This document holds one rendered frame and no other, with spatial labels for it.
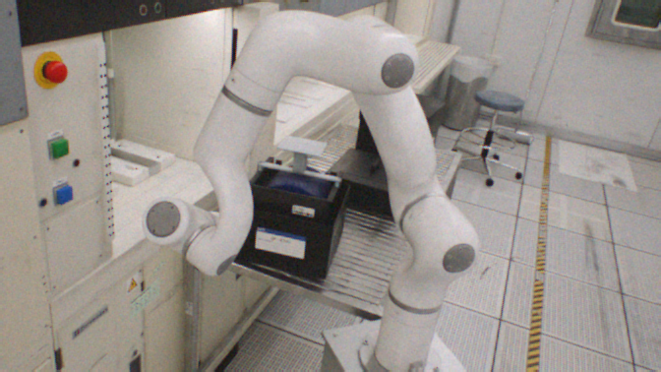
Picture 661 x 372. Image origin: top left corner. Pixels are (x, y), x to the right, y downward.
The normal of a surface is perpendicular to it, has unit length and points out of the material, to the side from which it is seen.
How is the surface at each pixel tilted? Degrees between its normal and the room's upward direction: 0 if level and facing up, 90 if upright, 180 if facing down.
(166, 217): 53
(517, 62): 90
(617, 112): 90
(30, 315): 90
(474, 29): 90
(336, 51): 77
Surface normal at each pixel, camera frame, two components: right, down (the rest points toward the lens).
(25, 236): 0.92, 0.27
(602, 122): -0.37, 0.37
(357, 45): -0.42, 0.03
